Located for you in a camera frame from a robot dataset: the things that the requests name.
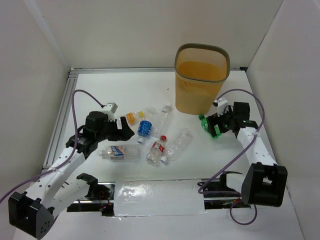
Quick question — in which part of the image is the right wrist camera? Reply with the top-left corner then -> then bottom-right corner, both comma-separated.
212,97 -> 229,117

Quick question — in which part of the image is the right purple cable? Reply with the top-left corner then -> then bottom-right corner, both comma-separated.
197,89 -> 266,226

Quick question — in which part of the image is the orange mesh waste bin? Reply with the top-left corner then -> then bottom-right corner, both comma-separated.
174,43 -> 230,115

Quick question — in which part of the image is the orange label small bottle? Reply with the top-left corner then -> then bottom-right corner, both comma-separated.
124,111 -> 145,126

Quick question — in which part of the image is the silver tape sheet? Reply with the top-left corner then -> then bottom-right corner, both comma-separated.
113,180 -> 206,217

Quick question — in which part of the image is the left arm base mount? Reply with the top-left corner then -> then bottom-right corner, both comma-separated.
66,182 -> 116,217

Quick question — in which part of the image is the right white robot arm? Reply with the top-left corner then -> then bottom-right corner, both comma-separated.
206,98 -> 288,207

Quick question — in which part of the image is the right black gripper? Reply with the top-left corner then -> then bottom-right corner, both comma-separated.
206,105 -> 236,137

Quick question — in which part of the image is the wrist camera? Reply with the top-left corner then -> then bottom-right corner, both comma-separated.
212,97 -> 229,117
101,102 -> 118,121

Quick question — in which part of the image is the clear bottle blue-white cap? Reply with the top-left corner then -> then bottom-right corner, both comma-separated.
160,128 -> 193,165

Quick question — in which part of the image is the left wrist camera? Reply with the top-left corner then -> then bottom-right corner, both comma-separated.
101,102 -> 118,121

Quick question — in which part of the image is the clear bottle blue-orange label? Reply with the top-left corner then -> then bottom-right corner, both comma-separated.
99,144 -> 141,162

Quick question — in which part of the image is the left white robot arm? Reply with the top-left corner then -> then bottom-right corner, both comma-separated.
8,111 -> 135,240

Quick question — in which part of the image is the clear bottle white cap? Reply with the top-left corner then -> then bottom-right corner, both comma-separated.
150,103 -> 173,139

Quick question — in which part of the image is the aluminium frame rail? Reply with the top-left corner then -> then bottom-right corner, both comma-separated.
44,68 -> 242,182

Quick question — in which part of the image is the red cap cola bottle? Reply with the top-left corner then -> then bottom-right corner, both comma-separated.
146,135 -> 167,166

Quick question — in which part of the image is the blue label plastic bottle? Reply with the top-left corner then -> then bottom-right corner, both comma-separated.
137,120 -> 152,145

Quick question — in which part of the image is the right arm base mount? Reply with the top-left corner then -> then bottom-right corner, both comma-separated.
203,171 -> 243,210

